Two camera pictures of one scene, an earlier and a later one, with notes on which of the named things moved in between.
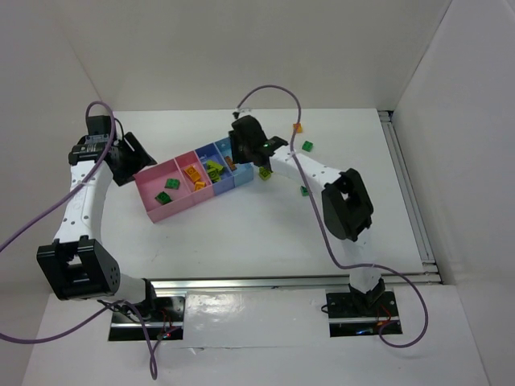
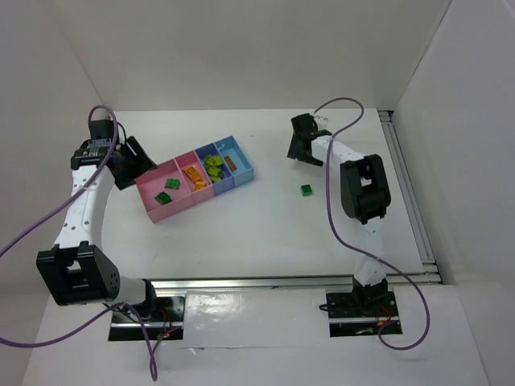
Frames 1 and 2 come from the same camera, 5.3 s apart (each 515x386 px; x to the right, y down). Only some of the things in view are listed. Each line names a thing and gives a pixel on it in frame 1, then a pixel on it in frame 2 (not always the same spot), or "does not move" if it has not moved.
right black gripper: [245, 149] to [300, 143]
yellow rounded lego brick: [192, 173] does not move
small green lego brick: [304, 191] does not move
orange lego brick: [199, 185] does not move
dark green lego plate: [172, 183] does not move
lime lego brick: [264, 173] to [216, 160]
